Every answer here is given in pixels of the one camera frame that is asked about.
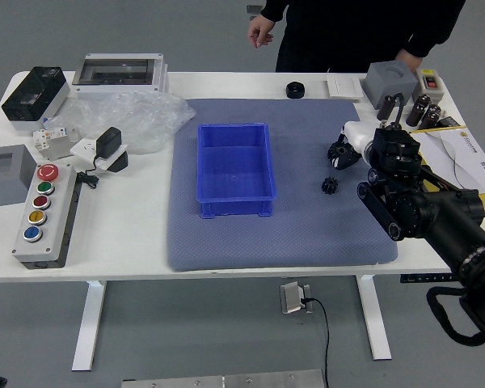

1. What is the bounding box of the person's left hand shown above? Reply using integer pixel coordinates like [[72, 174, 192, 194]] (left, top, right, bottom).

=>
[[395, 50, 424, 74]]

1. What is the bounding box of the person's right hand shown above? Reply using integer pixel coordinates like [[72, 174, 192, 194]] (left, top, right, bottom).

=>
[[247, 15, 275, 49]]

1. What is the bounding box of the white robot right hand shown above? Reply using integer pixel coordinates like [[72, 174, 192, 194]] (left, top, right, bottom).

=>
[[327, 120, 377, 171]]

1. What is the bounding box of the big black gear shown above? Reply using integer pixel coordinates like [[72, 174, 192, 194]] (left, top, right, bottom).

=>
[[329, 141, 353, 167]]

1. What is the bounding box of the small black gear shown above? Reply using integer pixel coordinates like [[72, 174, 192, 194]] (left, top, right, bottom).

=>
[[320, 176, 340, 197]]

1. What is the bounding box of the black round nut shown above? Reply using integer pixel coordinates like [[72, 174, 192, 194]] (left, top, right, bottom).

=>
[[285, 81, 306, 99]]

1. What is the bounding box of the blue plastic box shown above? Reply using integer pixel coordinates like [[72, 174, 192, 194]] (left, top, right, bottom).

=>
[[196, 122, 277, 220]]

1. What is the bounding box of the grey distribution box clear window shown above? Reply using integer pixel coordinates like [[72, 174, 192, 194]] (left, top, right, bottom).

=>
[[71, 53, 170, 102]]

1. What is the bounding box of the metal floor socket box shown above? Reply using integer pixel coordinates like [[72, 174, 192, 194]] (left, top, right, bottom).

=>
[[280, 282, 314, 315]]

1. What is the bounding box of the grey block with round hole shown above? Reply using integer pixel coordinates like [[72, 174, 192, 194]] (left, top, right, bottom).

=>
[[362, 60, 421, 110]]

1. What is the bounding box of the person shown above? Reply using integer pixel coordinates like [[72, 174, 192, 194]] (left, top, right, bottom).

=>
[[260, 0, 466, 74]]

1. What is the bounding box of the yellow and white carton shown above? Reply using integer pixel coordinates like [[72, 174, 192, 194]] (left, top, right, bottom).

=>
[[407, 126, 485, 222]]

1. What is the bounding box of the white table leg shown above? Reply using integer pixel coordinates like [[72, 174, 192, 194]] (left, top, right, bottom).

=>
[[355, 274, 392, 361], [71, 280, 108, 372]]

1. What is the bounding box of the grey-blue padded mat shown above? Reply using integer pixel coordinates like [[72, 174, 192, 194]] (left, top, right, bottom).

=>
[[166, 98, 399, 272]]

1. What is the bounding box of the clear plastic bag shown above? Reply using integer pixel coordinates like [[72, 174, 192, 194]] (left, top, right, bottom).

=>
[[44, 89, 197, 155]]

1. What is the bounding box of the black table height controller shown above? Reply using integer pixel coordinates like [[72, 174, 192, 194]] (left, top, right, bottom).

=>
[[399, 273, 456, 284]]

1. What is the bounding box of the grey five-button control station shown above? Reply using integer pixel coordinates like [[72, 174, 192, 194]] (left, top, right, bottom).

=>
[[11, 163, 81, 270]]

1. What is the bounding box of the black power adapter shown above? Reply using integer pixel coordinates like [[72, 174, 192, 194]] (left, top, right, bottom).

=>
[[95, 126, 124, 159]]

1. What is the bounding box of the black socket base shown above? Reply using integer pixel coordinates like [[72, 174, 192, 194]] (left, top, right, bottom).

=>
[[104, 151, 129, 175]]

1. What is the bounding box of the grey block with square hole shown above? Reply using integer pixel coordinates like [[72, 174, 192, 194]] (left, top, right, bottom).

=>
[[0, 144, 39, 209]]

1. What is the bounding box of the white socket plate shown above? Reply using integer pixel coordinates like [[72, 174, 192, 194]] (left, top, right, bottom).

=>
[[70, 137, 129, 171]]

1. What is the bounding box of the silver metal plate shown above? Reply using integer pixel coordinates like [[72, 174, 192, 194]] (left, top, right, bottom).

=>
[[120, 369, 327, 388]]

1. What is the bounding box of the white circuit breaker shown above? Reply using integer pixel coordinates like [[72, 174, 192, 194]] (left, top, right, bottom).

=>
[[32, 124, 81, 151]]

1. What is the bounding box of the grey metal mounting plate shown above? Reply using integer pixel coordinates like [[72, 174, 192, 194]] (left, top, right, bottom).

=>
[[38, 136, 86, 162]]

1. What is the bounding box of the beige switch box red button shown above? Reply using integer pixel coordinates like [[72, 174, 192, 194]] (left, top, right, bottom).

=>
[[411, 67, 447, 102]]

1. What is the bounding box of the white wall switch panel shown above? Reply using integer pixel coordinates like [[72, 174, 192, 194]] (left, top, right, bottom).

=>
[[327, 75, 365, 100]]

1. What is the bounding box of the black floor cable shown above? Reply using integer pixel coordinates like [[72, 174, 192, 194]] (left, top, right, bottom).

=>
[[301, 297, 331, 388]]

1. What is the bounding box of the black adapter cord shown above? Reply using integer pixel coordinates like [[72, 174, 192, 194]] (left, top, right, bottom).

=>
[[75, 155, 102, 190]]

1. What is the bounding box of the black lidded enclosure box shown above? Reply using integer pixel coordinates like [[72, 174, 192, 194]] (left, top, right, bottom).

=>
[[1, 65, 71, 132]]

